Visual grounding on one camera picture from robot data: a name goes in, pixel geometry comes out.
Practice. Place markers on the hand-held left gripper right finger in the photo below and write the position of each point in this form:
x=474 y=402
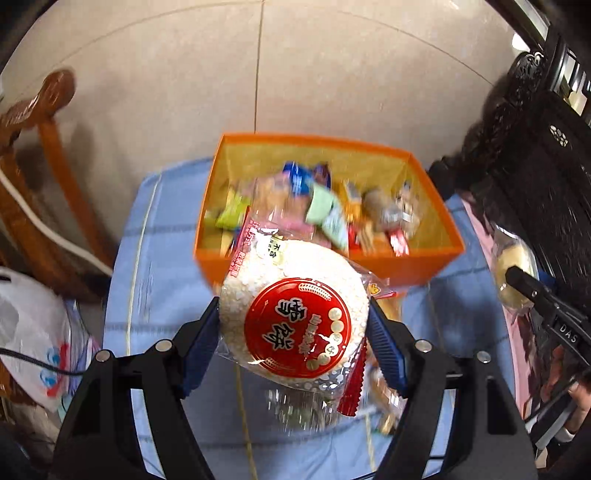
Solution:
x=388 y=350

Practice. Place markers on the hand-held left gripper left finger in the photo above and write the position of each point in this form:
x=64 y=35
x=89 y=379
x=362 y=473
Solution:
x=203 y=346

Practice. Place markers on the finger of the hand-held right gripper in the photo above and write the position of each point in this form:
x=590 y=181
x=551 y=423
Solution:
x=526 y=284

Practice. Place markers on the round bread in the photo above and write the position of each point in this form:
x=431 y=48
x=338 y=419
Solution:
x=510 y=267

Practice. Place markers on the clear snack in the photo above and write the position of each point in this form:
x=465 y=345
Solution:
x=385 y=406

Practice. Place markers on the orange cardboard box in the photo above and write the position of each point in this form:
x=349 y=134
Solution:
x=415 y=265

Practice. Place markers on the rice cracker packet red label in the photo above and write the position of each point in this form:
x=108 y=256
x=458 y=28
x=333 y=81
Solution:
x=295 y=332

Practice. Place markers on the red bar packet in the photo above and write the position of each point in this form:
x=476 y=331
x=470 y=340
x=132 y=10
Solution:
x=399 y=242

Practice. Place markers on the yellow-green snack packet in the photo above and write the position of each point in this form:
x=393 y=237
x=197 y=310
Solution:
x=231 y=212

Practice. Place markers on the bread bun packet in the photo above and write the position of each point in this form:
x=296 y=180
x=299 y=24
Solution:
x=383 y=207

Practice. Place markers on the green snack packet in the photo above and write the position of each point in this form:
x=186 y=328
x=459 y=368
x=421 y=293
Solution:
x=323 y=207

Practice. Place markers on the orange snack packet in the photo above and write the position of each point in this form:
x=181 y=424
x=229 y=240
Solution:
x=352 y=196

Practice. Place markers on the cracker bar packet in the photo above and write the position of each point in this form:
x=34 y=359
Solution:
x=272 y=194

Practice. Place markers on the blue snack packet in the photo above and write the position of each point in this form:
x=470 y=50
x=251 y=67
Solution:
x=298 y=177

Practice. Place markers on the person's right hand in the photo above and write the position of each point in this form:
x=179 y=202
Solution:
x=581 y=404

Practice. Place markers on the pink cloth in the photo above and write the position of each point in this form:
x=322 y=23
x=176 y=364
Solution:
x=482 y=230

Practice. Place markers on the blue checked cloth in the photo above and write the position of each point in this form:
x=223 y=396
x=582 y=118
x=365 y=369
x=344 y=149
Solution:
x=152 y=277

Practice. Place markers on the white plastic bag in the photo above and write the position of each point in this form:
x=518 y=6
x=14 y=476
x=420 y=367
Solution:
x=27 y=323

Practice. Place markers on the wooden chair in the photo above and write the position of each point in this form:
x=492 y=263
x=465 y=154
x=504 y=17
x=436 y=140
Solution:
x=23 y=115

